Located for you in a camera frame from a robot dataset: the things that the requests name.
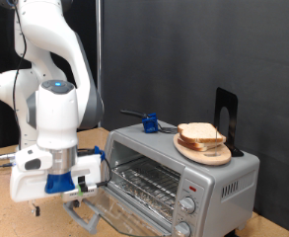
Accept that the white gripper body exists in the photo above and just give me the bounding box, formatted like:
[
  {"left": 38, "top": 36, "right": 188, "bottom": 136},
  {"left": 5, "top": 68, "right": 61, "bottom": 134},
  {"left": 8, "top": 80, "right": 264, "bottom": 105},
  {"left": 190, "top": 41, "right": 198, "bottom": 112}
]
[{"left": 9, "top": 153, "right": 103, "bottom": 203}]

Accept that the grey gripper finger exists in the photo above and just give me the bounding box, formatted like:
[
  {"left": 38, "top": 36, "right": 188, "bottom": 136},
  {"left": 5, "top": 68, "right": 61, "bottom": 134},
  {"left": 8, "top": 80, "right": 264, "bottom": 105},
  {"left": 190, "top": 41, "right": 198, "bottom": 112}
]
[
  {"left": 28, "top": 200, "right": 41, "bottom": 217},
  {"left": 71, "top": 197, "right": 83, "bottom": 209}
]

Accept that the glass oven door with handle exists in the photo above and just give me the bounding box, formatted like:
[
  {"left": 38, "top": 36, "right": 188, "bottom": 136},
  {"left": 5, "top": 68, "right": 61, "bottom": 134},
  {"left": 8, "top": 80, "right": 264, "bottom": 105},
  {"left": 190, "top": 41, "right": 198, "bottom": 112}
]
[{"left": 62, "top": 184, "right": 173, "bottom": 237}]

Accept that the metal spatula with blue block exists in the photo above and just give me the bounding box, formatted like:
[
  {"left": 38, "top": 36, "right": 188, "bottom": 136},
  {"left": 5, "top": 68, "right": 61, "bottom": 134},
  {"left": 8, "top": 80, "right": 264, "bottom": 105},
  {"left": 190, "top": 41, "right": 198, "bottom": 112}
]
[{"left": 119, "top": 108, "right": 180, "bottom": 134}]

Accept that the white bread slice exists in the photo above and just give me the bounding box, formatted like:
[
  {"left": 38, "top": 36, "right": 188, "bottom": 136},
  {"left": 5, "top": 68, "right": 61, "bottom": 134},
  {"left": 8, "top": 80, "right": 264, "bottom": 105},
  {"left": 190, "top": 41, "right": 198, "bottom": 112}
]
[
  {"left": 177, "top": 137, "right": 214, "bottom": 153},
  {"left": 177, "top": 121, "right": 227, "bottom": 144}
]

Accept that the silver oven knob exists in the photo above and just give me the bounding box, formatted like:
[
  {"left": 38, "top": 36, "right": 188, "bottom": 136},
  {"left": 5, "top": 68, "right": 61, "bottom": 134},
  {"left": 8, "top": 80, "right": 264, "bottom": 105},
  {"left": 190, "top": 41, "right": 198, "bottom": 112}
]
[
  {"left": 178, "top": 197, "right": 197, "bottom": 215},
  {"left": 173, "top": 221, "right": 192, "bottom": 237}
]

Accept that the silver toaster oven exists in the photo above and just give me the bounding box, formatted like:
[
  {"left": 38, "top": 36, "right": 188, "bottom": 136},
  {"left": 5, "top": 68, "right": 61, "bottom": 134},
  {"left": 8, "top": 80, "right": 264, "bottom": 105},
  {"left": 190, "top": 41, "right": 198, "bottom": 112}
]
[{"left": 101, "top": 119, "right": 260, "bottom": 237}]

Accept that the round wooden plate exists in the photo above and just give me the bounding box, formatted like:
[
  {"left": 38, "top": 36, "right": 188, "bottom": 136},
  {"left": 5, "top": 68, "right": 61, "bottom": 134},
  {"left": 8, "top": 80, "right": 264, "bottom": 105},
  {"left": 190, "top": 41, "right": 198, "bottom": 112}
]
[{"left": 173, "top": 132, "right": 233, "bottom": 167}]

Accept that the vertical metal pole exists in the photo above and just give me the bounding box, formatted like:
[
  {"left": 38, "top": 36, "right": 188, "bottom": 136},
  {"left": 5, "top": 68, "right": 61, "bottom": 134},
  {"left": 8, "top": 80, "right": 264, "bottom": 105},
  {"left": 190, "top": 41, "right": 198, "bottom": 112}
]
[{"left": 96, "top": 0, "right": 103, "bottom": 128}]

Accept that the black metal bookend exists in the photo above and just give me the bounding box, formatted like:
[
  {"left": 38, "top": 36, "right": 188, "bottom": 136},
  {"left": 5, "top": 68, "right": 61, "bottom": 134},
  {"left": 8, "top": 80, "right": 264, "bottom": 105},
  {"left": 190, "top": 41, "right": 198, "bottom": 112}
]
[{"left": 213, "top": 87, "right": 245, "bottom": 158}]

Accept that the metal wire oven rack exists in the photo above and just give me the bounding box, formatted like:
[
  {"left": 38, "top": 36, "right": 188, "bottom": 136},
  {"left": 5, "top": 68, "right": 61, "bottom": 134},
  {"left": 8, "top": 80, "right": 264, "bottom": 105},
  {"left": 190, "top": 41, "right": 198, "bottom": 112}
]
[{"left": 112, "top": 156, "right": 181, "bottom": 221}]

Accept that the black camera cable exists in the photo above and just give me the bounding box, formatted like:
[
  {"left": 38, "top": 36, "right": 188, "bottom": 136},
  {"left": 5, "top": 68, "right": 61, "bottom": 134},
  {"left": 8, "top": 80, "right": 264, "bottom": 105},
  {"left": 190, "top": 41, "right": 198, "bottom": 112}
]
[{"left": 11, "top": 0, "right": 113, "bottom": 189}]

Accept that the thin metal wire stopper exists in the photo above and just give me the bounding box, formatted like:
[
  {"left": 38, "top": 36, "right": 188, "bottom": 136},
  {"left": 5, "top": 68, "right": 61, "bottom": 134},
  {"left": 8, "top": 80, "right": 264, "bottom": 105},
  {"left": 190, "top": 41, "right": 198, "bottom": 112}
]
[{"left": 205, "top": 126, "right": 223, "bottom": 158}]

